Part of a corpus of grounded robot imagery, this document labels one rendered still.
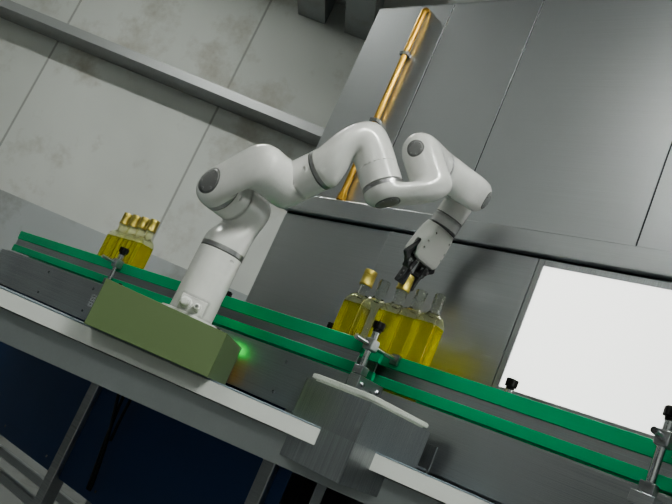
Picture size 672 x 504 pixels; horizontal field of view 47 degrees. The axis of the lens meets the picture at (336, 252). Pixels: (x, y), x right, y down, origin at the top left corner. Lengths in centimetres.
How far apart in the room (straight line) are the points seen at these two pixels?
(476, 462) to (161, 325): 67
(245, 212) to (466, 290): 65
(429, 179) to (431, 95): 87
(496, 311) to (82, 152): 388
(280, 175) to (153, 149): 375
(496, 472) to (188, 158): 392
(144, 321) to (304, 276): 94
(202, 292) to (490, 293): 73
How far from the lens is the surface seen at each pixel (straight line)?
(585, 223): 195
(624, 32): 224
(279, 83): 531
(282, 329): 191
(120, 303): 150
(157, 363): 152
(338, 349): 177
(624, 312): 179
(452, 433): 165
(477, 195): 178
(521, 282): 191
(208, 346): 145
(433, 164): 159
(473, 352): 189
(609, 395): 174
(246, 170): 152
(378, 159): 154
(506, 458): 158
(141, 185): 518
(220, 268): 158
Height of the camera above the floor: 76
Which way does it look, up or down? 12 degrees up
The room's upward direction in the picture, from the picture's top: 24 degrees clockwise
